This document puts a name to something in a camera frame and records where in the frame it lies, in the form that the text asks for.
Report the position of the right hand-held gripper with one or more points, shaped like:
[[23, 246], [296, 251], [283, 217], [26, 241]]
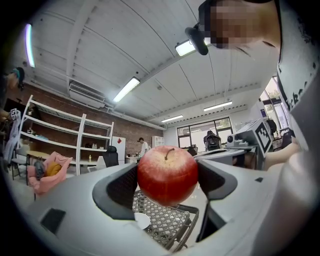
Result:
[[257, 135]]

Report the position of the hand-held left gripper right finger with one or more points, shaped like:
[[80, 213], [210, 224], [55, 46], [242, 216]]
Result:
[[240, 195]]

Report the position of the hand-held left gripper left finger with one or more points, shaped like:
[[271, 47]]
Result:
[[82, 200]]

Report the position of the red apple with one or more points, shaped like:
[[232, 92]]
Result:
[[167, 176]]

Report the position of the white plate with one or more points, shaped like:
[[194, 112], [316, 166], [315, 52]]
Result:
[[142, 221]]

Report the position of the person's right forearm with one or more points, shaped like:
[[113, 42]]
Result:
[[282, 156]]

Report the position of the black gaming chair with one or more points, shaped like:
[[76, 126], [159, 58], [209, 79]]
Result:
[[212, 141]]

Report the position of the black-framed window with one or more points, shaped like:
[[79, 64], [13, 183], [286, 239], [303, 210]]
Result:
[[200, 132]]

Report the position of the pink fabric bag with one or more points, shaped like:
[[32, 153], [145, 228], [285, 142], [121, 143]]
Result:
[[47, 172]]

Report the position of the long ceiling tube light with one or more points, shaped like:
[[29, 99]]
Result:
[[186, 47], [217, 105], [29, 46], [172, 118], [126, 88]]

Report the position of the black office chair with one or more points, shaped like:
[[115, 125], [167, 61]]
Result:
[[110, 157]]

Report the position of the white refrigerator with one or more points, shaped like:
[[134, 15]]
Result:
[[118, 150]]

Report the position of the white metal shelf rack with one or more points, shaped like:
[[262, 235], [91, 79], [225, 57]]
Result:
[[75, 135]]

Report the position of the white cabinet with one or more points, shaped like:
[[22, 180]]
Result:
[[158, 141]]

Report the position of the white wall air conditioner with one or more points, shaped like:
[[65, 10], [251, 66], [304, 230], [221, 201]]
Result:
[[86, 95]]

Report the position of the black head-worn camera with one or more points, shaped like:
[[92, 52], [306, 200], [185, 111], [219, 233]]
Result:
[[197, 38]]

